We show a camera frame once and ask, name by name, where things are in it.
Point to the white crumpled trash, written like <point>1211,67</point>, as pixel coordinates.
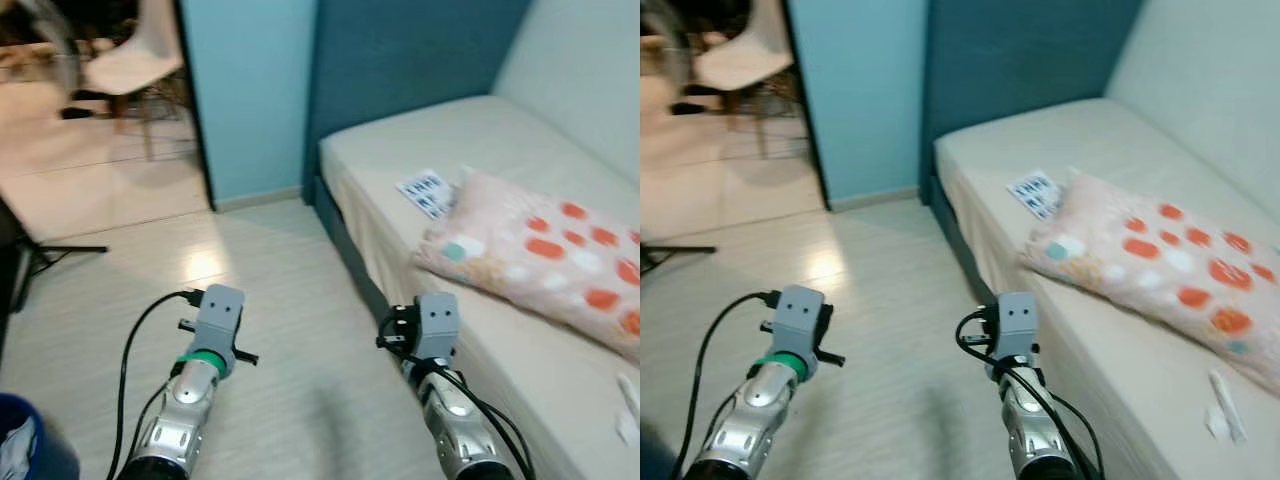
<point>15,450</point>

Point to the white printed paper wrapper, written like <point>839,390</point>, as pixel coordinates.
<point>1225,400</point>
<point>628,420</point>

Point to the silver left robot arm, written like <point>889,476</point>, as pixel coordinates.
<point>185,410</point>
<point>750,410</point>

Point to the black tripod stand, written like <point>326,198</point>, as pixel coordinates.
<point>60,248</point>
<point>680,248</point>

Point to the white plastic chair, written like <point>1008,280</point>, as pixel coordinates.
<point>135,65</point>
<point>745,65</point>

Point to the pink pillow with orange dots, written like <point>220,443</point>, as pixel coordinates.
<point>520,250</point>
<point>1130,250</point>

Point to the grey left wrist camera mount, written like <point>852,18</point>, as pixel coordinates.
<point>797,312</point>
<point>220,310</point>

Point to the blue waste bin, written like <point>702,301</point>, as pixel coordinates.
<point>55,455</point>
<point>648,465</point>

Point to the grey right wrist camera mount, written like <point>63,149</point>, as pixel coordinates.
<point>1017,320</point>
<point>437,320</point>

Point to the dark blue bed base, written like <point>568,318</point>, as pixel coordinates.
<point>345,250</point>
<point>955,245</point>

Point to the blue and white booklet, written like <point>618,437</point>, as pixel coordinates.
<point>428,193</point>
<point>1035,193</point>

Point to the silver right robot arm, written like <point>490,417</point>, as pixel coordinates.
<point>1030,420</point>
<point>455,420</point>

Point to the bed with cream sheet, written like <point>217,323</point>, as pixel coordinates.
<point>480,140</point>
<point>1100,140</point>

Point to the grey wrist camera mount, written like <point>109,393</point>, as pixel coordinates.
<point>1017,320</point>
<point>220,310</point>
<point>797,312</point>
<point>437,320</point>

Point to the dark blue padded headboard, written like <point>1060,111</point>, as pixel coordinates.
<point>400,70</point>
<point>1010,70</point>

